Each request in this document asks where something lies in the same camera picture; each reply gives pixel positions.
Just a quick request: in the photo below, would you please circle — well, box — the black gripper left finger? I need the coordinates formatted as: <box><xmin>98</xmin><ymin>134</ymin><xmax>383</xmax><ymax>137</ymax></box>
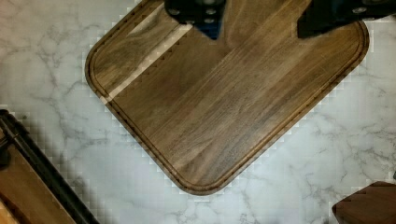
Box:
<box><xmin>164</xmin><ymin>0</ymin><xmax>226</xmax><ymax>40</ymax></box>

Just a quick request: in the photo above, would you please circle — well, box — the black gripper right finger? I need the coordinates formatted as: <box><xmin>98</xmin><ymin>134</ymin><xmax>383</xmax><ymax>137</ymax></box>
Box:
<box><xmin>297</xmin><ymin>0</ymin><xmax>396</xmax><ymax>38</ymax></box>

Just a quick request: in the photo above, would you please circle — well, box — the wooden drawer cabinet block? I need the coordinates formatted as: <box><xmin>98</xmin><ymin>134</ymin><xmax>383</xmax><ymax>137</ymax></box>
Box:
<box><xmin>0</xmin><ymin>109</ymin><xmax>100</xmax><ymax>224</ymax></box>

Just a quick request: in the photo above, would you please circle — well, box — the walnut wooden cutting board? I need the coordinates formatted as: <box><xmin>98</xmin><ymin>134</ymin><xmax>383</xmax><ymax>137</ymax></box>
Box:
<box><xmin>85</xmin><ymin>0</ymin><xmax>369</xmax><ymax>195</ymax></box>

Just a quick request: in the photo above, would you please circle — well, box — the dark wooden utensil holder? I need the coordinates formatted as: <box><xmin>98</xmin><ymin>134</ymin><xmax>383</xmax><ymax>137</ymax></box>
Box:
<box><xmin>332</xmin><ymin>181</ymin><xmax>396</xmax><ymax>224</ymax></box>

